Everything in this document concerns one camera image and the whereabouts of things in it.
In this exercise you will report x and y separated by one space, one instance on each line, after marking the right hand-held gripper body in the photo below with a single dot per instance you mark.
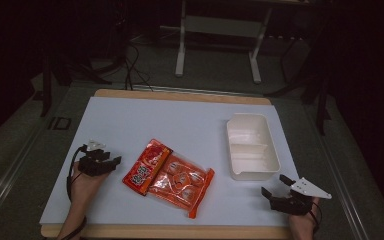
296 198

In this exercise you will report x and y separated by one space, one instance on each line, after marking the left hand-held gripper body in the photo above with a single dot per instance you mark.
91 165

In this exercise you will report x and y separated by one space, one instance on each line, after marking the person's left hand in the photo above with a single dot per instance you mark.
86 188

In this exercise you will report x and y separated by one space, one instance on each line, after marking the person's right hand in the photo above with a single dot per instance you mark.
302 223

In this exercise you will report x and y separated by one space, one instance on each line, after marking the white plastic container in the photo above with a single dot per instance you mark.
251 150

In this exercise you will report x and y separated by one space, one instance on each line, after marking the orange snack packet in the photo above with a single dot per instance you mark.
166 176

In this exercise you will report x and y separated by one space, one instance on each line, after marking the white table mat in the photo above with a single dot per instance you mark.
186 126

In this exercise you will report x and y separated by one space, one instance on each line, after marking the white metal table frame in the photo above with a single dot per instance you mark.
220 26

